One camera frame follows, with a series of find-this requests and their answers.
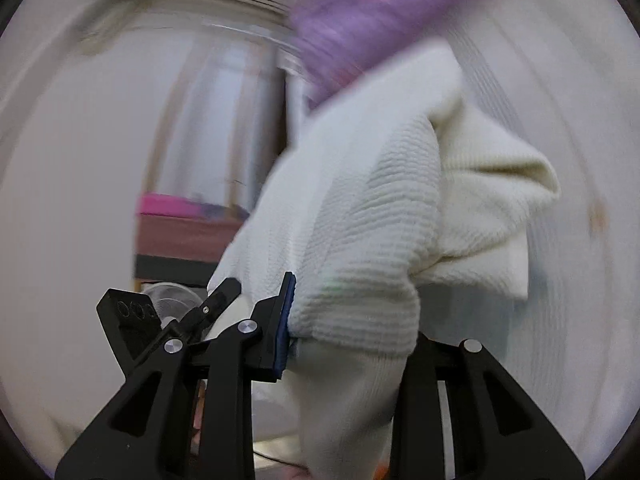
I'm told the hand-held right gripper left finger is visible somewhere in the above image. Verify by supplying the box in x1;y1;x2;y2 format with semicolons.
55;272;297;480

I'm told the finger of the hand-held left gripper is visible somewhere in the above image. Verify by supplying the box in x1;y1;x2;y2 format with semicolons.
180;278;243;343

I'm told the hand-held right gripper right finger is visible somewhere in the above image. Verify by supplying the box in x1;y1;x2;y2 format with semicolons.
390;332;586;480

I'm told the white button jacket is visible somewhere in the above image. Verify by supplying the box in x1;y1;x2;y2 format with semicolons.
207;42;561;480

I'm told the pink and grey towel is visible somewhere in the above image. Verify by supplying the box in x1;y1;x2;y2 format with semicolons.
134;192;251;281

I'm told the grey beige curtain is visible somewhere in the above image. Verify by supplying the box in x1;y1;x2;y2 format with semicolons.
150;25;301;206

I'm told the bed with floral sheet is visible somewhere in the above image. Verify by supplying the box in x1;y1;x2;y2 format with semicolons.
450;0;640;466

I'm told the purple floral duvet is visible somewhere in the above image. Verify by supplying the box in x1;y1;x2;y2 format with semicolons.
289;0;508;107

